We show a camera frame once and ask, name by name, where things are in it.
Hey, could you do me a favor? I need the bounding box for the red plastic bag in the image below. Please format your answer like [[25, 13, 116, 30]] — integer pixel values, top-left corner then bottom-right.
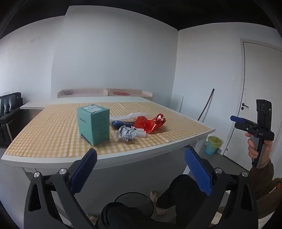
[[133, 113, 167, 134]]

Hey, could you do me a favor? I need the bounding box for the white door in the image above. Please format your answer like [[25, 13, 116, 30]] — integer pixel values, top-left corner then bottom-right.
[[222, 39, 282, 171]]

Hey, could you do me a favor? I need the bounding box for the person's right forearm brown sleeve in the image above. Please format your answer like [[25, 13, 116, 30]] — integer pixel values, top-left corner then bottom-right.
[[248, 159, 282, 219]]

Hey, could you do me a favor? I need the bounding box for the blue snack wrapper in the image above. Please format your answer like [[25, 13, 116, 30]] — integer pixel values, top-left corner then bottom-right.
[[111, 120, 135, 130]]

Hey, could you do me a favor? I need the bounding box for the teal cardboard box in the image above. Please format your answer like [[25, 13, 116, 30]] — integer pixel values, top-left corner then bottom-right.
[[77, 105, 111, 146]]

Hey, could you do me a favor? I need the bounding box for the beige left shoe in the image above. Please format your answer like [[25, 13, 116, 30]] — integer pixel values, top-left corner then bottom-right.
[[87, 213, 98, 225]]

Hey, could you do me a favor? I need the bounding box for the teal bucket with yellow liner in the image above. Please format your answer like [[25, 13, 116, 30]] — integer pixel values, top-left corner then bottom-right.
[[205, 136, 222, 155]]

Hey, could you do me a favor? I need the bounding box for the beige right shoe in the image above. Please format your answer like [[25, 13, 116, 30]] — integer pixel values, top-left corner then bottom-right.
[[150, 190, 168, 216]]

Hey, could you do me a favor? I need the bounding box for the person's right hand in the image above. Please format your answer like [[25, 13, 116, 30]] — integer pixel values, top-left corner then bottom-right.
[[245, 132, 274, 164]]

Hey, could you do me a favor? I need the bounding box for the beige shoe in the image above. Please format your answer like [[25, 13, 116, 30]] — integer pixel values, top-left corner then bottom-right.
[[150, 190, 168, 216], [87, 213, 98, 225]]

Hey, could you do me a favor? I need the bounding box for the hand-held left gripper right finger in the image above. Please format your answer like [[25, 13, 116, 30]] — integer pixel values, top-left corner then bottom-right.
[[184, 146, 259, 229]]

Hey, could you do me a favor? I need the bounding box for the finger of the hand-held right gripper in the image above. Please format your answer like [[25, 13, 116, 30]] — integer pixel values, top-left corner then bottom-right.
[[230, 115, 259, 134]]

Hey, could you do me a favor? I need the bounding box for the yellow checkered tablecloth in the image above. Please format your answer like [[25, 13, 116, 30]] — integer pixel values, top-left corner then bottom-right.
[[4, 101, 215, 158]]

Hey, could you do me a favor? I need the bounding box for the white plastic container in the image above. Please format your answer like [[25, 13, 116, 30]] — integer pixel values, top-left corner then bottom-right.
[[110, 112, 147, 121]]

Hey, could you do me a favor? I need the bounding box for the black mesh wastebasket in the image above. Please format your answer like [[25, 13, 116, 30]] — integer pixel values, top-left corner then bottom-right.
[[113, 192, 155, 218]]

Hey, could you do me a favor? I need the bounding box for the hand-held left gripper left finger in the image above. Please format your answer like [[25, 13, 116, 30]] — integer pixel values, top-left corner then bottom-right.
[[24, 148, 98, 229]]

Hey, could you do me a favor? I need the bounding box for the black leather sofa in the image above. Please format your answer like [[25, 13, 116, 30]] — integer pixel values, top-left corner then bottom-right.
[[0, 92, 23, 147]]

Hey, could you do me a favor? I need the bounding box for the light wood low cabinet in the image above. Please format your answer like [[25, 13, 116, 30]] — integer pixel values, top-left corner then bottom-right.
[[57, 88, 153, 102]]

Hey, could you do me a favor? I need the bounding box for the white paper ball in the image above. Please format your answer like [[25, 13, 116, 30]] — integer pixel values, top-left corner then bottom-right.
[[116, 125, 138, 141]]

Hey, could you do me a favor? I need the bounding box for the black pole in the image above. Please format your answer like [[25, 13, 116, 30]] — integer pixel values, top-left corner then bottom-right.
[[197, 88, 215, 121]]

